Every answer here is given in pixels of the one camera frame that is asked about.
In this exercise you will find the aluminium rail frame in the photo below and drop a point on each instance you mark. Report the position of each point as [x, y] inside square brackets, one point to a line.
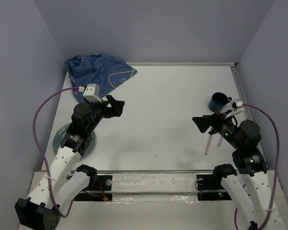
[155, 131]

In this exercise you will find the blue cloth placemat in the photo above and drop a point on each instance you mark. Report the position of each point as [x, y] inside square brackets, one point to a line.
[106, 71]

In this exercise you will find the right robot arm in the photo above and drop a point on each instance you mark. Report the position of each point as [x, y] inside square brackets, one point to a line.
[246, 180]

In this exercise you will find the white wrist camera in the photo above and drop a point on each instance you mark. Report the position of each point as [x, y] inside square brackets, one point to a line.
[90, 93]
[236, 107]

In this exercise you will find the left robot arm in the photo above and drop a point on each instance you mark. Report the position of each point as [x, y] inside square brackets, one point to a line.
[54, 194]

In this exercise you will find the teal plate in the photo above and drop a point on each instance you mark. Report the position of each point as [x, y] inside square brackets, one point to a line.
[60, 135]

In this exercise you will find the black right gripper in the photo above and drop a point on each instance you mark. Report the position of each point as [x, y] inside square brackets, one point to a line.
[214, 120]

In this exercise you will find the knife with pink handle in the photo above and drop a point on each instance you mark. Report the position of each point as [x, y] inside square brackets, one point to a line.
[220, 142]

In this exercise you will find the fork with pink handle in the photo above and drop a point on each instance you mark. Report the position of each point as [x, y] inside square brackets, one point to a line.
[208, 144]

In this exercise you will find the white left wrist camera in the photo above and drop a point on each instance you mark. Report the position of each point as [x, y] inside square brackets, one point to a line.
[90, 93]

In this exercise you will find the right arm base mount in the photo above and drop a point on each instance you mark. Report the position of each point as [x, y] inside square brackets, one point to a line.
[209, 190]

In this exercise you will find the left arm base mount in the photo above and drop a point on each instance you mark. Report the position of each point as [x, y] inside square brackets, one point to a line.
[98, 190]

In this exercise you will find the dark blue mug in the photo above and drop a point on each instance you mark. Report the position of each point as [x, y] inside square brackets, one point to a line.
[218, 102]

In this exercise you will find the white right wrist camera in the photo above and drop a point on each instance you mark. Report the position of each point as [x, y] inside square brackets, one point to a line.
[236, 107]

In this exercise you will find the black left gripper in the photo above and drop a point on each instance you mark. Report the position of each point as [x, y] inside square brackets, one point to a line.
[116, 109]

